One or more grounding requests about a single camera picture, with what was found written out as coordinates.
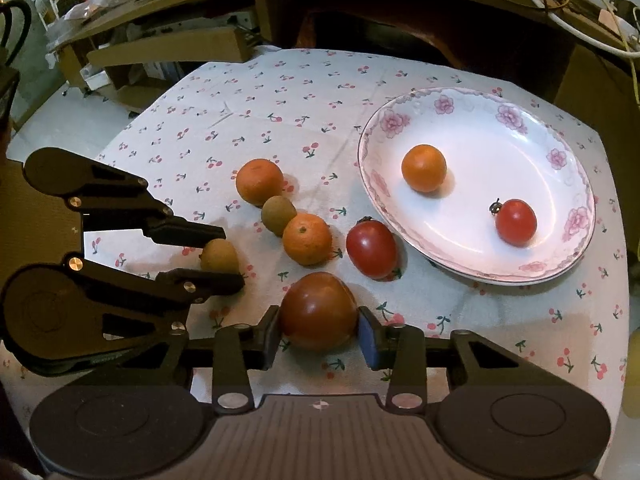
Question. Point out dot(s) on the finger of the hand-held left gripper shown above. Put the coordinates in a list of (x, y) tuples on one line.
[(215, 284), (190, 234)]

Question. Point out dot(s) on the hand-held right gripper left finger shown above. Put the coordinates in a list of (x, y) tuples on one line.
[(271, 342)]

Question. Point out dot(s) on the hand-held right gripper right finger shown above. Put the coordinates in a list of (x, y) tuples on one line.
[(370, 347)]

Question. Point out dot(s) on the brown kiwi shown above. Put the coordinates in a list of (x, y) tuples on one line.
[(278, 215), (219, 257)]

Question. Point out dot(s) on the large dark red tomato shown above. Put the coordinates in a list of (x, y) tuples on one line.
[(318, 310)]

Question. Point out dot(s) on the orange mandarin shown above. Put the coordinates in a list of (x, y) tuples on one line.
[(307, 238), (424, 167), (260, 181)]

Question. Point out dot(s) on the white floral plate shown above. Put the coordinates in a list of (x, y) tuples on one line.
[(465, 232)]

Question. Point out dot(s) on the cherry print tablecloth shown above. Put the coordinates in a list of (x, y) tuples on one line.
[(300, 110)]

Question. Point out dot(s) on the small red tomato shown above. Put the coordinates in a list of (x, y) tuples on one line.
[(516, 221)]

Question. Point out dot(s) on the white power strip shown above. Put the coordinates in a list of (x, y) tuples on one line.
[(629, 30)]

